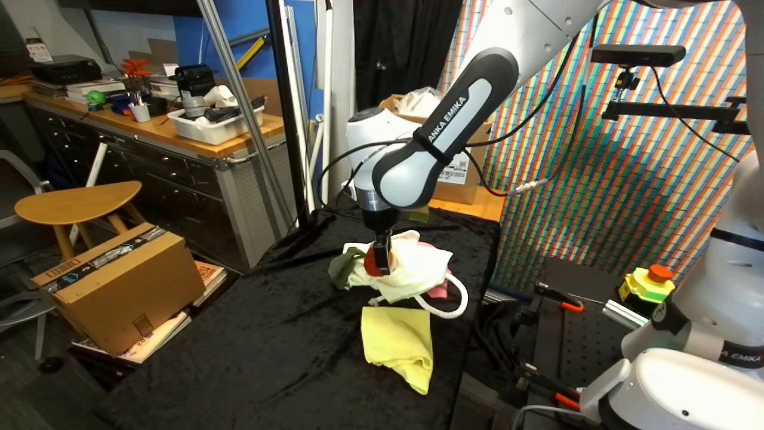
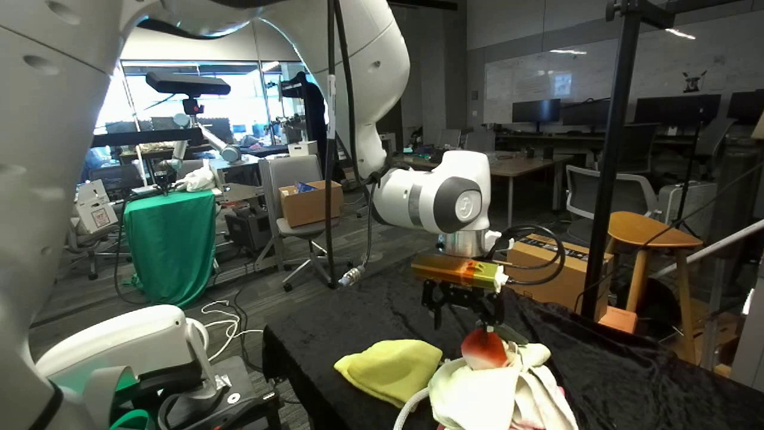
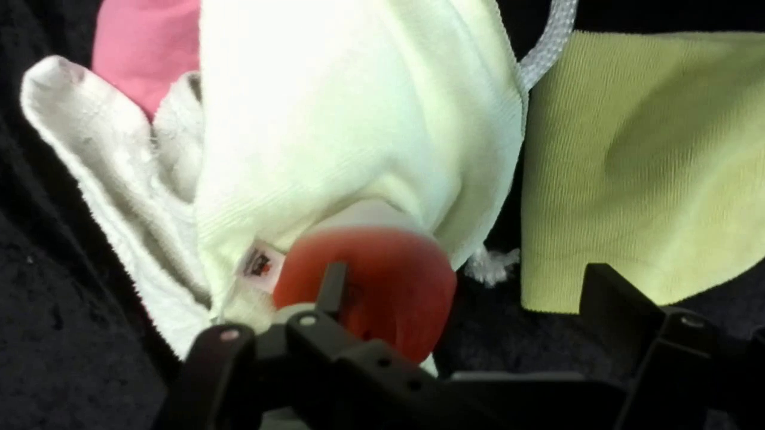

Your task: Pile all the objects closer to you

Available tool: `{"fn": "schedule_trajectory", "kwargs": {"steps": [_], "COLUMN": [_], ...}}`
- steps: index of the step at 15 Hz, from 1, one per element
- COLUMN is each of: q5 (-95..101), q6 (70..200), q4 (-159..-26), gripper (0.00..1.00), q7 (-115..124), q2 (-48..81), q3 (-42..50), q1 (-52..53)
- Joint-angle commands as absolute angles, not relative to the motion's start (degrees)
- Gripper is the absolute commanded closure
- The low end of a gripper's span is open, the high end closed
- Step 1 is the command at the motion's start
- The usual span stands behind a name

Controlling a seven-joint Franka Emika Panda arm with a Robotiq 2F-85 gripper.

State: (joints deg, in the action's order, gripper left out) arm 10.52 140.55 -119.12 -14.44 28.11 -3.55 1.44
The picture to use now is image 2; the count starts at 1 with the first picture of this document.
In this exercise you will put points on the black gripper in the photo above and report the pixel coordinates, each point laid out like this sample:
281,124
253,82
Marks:
462,297

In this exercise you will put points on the red plush toy green leaves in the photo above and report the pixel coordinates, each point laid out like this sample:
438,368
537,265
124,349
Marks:
483,349

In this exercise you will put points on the pale green cloth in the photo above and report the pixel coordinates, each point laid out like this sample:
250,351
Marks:
477,394

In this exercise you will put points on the yellow cloth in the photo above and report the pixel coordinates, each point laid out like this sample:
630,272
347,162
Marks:
389,370

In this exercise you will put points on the white cloth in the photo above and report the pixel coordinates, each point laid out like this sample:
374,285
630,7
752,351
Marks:
550,401

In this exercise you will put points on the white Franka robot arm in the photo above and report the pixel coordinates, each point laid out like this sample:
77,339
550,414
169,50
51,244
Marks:
420,198

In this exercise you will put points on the cardboard box black tape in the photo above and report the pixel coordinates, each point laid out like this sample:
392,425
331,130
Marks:
556,276

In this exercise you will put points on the black table cloth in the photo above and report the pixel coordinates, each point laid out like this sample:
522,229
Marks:
359,319

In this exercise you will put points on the wooden office desk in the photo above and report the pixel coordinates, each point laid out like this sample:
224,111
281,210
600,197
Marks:
520,165

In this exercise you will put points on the grey office chair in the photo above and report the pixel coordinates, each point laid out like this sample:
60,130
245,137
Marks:
305,239

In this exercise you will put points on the small cardboard box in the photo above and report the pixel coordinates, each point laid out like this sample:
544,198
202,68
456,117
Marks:
305,204

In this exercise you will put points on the black stand pole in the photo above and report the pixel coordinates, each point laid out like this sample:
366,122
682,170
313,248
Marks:
610,174

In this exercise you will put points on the wooden stool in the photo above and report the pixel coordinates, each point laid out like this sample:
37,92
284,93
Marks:
648,229

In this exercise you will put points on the mesh back office chair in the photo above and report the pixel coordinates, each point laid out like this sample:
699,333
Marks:
636,192

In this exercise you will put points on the black computer monitor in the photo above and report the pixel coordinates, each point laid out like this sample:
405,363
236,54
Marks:
675,111
536,111
587,111

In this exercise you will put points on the silver tripod pole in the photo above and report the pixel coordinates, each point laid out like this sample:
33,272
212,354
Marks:
723,242

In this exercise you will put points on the green draped cloth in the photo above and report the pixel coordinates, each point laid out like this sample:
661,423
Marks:
169,246

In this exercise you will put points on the white paper sign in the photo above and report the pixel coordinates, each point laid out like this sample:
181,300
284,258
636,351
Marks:
96,208

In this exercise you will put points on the tan wrist mount piece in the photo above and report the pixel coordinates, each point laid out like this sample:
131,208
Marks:
456,269

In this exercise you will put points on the black bar camera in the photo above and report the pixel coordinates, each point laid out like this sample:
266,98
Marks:
186,82

